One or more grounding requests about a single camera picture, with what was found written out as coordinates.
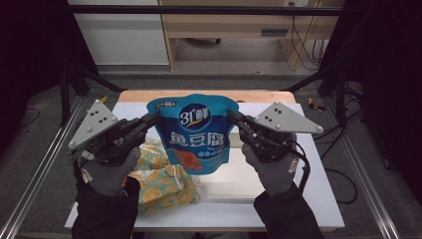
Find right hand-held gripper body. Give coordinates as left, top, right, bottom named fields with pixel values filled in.
left=238, top=101, right=324, bottom=163

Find black horizontal frame bar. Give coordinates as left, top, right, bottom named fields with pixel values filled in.
left=66, top=4, right=343, bottom=17

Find black curtain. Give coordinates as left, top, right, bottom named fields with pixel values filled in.
left=319, top=0, right=422, bottom=203
left=0, top=0, right=100, bottom=150

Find black metal stand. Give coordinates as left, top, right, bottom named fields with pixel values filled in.
left=281, top=65, right=348, bottom=129
left=60, top=62, right=128, bottom=127

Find orange print fabric bag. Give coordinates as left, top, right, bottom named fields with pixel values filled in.
left=122, top=136, right=201, bottom=216

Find black hanging cables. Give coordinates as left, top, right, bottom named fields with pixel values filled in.
left=290, top=1, right=328, bottom=72

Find person's left hand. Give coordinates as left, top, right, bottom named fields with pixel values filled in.
left=79, top=146, right=142, bottom=197

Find black floor cables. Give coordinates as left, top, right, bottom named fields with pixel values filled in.
left=312, top=81, right=365, bottom=161

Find grey desk label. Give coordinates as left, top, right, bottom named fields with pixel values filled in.
left=260, top=28, right=290, bottom=38

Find light wooden desk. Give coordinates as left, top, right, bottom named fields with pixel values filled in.
left=158, top=0, right=344, bottom=72

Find person's right hand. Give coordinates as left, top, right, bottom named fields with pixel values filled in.
left=241, top=132, right=301, bottom=198

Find white cabinet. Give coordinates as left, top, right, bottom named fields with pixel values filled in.
left=67, top=0, right=170, bottom=66

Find thin black floor cable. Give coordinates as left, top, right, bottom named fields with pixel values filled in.
left=18, top=107, right=41, bottom=127

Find white plastic tray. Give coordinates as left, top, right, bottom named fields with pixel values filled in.
left=193, top=129, right=297, bottom=204

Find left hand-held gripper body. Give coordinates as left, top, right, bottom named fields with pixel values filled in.
left=67, top=99, right=148, bottom=167

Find aluminium rail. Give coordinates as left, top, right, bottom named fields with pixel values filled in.
left=0, top=95, right=85, bottom=239
left=321, top=97, right=402, bottom=239

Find blue snack packet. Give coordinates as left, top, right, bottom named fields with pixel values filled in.
left=145, top=93, right=240, bottom=176

